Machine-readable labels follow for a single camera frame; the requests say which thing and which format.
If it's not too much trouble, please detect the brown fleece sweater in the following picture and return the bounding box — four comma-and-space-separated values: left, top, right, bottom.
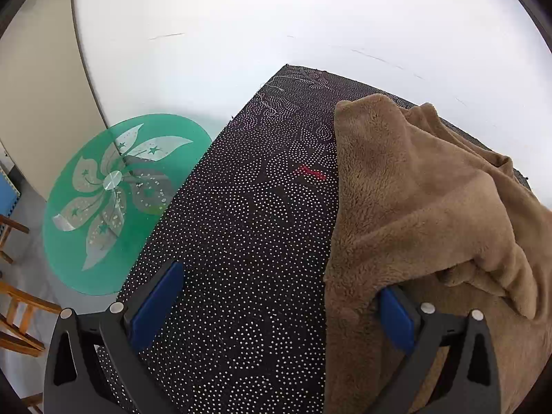
323, 92, 552, 414

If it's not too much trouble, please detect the beige cabinet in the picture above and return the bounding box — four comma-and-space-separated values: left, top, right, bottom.
0, 0, 108, 201

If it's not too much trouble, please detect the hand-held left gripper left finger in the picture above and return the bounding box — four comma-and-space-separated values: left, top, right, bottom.
43, 260, 185, 414

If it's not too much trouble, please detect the green glass round table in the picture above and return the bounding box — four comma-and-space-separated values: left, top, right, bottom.
42, 113, 213, 296

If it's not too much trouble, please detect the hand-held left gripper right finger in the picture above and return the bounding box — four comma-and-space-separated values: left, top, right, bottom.
375, 285, 502, 414

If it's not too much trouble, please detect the wooden chair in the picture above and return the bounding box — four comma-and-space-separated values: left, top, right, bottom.
0, 280, 63, 356
0, 213, 30, 264

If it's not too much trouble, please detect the blue foam mat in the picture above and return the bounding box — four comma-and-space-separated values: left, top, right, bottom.
0, 168, 20, 225

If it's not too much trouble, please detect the dark dotted tablecloth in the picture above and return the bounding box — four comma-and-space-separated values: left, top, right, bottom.
96, 65, 532, 414

